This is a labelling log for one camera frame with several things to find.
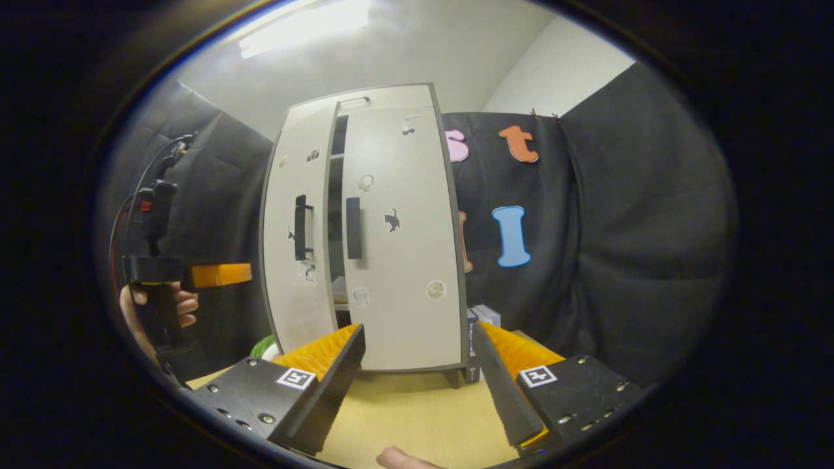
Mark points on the small white and blue box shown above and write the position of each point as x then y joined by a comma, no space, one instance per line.
485,316

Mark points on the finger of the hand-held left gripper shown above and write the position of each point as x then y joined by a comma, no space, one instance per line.
221,275

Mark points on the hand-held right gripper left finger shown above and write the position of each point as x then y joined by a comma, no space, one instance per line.
335,391

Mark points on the white shoe cabinet door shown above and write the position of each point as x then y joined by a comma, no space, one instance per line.
280,215
417,195

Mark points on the green striped watermelon toy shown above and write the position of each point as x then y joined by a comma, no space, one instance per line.
262,346

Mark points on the white shoe cabinet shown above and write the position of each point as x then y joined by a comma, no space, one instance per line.
337,195

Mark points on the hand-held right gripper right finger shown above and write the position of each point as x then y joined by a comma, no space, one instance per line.
505,391

